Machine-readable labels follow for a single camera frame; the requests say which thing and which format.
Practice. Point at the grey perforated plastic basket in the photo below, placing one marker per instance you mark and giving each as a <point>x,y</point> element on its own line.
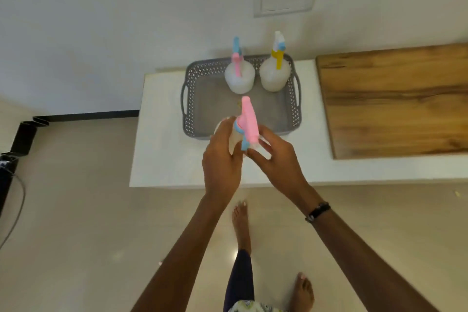
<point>215,103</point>

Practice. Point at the person's left hand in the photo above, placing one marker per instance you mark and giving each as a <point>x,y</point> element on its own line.
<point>221,169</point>

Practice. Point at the person's left foot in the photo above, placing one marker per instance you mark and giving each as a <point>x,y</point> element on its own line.
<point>241,226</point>

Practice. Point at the person's right thumb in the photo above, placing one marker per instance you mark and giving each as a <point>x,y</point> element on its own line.
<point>259,157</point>

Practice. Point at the spray bottle blue pink head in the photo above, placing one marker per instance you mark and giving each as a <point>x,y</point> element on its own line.
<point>239,77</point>

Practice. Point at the person's left forearm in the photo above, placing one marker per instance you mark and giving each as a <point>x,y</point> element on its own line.
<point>182,260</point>

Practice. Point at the person's left fingers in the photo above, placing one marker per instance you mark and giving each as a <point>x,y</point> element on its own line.
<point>223,137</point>

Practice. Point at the yellow white patterned garment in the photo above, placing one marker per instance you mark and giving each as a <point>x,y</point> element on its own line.
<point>252,307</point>

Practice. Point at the person's right forearm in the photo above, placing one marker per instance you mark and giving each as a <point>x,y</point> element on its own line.
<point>362,260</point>

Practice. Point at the spray bottle with pink head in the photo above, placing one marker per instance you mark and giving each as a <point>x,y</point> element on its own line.
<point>249,121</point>

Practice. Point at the spray bottle white yellow head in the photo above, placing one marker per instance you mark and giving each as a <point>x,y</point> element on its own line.
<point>275,76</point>

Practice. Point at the person's right hand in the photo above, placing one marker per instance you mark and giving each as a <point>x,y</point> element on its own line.
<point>283,172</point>

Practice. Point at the person's foot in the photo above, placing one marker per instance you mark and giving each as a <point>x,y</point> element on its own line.
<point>241,226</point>
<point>303,293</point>

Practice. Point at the black floor trim strip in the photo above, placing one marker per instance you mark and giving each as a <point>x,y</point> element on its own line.
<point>25,132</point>

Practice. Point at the wooden board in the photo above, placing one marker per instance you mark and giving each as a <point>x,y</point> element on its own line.
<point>395,99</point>

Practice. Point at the dark blue trouser leg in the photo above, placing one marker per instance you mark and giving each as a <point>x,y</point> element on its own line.
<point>239,279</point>

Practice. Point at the person's right foot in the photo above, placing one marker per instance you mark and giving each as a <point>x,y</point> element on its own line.
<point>303,293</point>

